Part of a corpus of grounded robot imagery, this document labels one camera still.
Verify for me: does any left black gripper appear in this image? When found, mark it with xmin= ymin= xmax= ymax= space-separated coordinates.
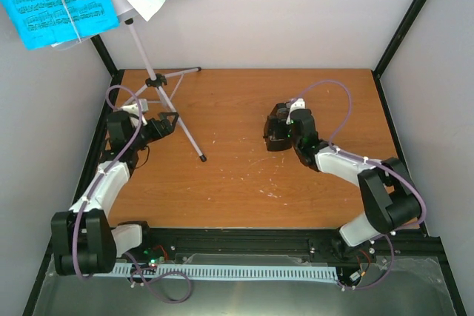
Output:
xmin=129 ymin=112 xmax=178 ymax=150

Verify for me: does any black metronome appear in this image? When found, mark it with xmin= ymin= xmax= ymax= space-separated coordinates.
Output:
xmin=263 ymin=102 xmax=292 ymax=152

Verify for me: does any white music stand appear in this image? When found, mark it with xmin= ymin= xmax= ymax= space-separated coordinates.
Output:
xmin=51 ymin=0 xmax=208 ymax=162

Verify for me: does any blue sheet music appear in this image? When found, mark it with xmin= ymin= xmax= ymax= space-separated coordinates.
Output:
xmin=1 ymin=0 xmax=119 ymax=50

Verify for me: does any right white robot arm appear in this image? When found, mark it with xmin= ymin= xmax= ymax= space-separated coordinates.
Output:
xmin=287 ymin=109 xmax=426 ymax=247

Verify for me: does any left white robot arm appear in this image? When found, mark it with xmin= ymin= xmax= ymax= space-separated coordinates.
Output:
xmin=51 ymin=110 xmax=179 ymax=278

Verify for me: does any green led circuit board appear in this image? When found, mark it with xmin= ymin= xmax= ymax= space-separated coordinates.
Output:
xmin=143 ymin=245 xmax=169 ymax=267

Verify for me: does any black frame post left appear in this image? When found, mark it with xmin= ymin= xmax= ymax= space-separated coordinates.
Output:
xmin=90 ymin=35 xmax=125 ymax=113

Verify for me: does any black frame post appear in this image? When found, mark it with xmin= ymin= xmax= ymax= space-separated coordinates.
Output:
xmin=373 ymin=0 xmax=427 ymax=79
xmin=90 ymin=35 xmax=125 ymax=113

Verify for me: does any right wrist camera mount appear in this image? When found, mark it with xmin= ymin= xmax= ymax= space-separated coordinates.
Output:
xmin=285 ymin=98 xmax=306 ymax=125

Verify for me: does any light blue cable duct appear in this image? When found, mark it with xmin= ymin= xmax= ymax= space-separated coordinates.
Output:
xmin=110 ymin=262 xmax=340 ymax=283

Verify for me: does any black frame post right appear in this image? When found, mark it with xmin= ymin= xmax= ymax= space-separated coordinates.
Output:
xmin=373 ymin=0 xmax=427 ymax=79

